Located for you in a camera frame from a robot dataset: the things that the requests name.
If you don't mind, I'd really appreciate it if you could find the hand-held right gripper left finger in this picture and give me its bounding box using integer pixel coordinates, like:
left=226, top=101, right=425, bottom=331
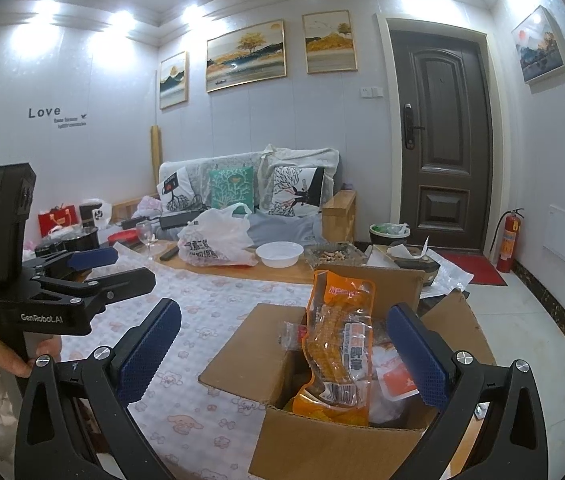
left=14, top=297, right=183, bottom=480

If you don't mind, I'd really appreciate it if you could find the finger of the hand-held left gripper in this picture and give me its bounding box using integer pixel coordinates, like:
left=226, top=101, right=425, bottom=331
left=25, top=247, right=119, bottom=281
left=37, top=266, right=156, bottom=311

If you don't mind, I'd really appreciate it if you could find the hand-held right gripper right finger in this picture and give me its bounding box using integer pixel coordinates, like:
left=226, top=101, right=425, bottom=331
left=386, top=302, right=549, bottom=480

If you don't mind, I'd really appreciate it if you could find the orange snack packet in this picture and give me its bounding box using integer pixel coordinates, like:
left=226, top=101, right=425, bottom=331
left=292, top=269, right=378, bottom=423

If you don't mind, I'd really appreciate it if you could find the brown cardboard box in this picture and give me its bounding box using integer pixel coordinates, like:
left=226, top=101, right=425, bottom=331
left=197, top=262, right=498, bottom=480

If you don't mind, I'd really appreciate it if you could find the black pot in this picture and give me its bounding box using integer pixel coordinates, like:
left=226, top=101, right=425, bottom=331
left=35, top=226, right=100, bottom=256

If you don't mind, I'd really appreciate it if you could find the white red snack packet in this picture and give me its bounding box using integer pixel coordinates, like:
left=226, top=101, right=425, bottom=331
left=369, top=345, right=420, bottom=423

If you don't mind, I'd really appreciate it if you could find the white gift bag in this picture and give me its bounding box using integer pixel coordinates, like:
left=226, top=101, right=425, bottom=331
left=79, top=199, right=112, bottom=231

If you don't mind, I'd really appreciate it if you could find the red gift bag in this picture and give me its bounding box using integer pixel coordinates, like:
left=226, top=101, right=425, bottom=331
left=38, top=204, right=79, bottom=238

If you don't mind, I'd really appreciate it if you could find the wine glass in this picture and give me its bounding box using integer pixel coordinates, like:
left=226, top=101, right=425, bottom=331
left=136, top=220, right=156, bottom=261

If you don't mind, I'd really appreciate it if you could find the cartoon print tablecloth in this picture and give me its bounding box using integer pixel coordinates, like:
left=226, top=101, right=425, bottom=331
left=57, top=242, right=323, bottom=480

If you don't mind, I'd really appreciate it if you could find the pink plastic bag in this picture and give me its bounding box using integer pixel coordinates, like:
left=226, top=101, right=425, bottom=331
left=137, top=195, right=163, bottom=218

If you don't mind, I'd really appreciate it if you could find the white plastic sheet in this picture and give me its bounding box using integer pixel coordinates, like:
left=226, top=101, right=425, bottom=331
left=365, top=245, right=475, bottom=301

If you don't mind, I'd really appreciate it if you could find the white plastic bag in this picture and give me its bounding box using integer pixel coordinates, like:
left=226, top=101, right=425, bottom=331
left=177, top=203, right=259, bottom=267

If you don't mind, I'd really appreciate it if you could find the red doormat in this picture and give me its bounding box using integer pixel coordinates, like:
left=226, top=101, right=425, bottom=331
left=432, top=252, right=508, bottom=287

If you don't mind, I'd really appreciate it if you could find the black white print pillow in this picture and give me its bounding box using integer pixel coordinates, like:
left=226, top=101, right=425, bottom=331
left=162, top=165, right=203, bottom=213

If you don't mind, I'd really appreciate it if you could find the beige rolled mat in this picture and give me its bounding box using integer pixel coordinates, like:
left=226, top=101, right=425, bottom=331
left=150, top=125, right=162, bottom=196

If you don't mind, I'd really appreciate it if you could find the lined trash bin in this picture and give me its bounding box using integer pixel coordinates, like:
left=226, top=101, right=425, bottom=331
left=369, top=221, right=410, bottom=253

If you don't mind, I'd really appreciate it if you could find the clear wrapped snack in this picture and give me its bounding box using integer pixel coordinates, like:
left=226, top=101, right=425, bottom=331
left=280, top=322, right=310, bottom=352

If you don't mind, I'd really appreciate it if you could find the glass ashtray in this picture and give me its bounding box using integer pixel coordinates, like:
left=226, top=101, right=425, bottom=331
left=305, top=242, right=365, bottom=267

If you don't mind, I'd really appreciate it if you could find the red fire extinguisher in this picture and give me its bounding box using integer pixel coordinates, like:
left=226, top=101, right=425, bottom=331
left=495, top=208, right=525, bottom=274

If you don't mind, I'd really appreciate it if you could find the grey sofa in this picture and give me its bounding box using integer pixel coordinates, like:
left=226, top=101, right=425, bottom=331
left=157, top=152, right=340, bottom=246

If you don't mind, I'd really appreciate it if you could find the green pillow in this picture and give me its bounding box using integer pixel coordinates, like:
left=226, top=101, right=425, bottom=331
left=209, top=166, right=254, bottom=210

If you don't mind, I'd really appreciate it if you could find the white bowl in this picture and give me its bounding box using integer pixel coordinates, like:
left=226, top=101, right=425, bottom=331
left=255, top=241, right=304, bottom=268

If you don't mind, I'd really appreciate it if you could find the wooden sofa armrest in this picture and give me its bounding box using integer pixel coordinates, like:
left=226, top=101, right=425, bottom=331
left=322, top=190, right=358, bottom=246

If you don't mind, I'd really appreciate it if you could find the grey cloth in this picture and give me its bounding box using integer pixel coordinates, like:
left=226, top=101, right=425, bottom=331
left=247, top=210, right=328, bottom=246

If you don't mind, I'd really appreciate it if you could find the tree print pillow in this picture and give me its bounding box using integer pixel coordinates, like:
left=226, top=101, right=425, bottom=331
left=267, top=165, right=325, bottom=218

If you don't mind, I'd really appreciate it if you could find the small lake painting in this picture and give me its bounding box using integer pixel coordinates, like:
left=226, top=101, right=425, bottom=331
left=159, top=51, right=189, bottom=110

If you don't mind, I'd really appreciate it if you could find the dark brown door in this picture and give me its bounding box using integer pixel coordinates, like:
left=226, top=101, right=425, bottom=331
left=387, top=30, right=493, bottom=253

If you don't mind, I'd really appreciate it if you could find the wide golden tree painting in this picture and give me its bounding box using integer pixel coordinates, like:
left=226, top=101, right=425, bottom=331
left=206, top=19, right=286, bottom=93

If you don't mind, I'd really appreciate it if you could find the golden hills painting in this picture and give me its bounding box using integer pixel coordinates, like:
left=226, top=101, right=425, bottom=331
left=302, top=9, right=358, bottom=75

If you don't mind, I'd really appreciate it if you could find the white-framed mountain painting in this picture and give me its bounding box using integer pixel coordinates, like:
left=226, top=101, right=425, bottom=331
left=511, top=5, right=565, bottom=85

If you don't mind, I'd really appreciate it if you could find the black lettering wall decal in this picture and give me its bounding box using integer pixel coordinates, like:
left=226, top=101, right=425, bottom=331
left=28, top=105, right=88, bottom=128

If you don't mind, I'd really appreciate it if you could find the white wall panel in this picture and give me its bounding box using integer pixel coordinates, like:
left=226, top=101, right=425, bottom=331
left=542, top=203, right=565, bottom=262

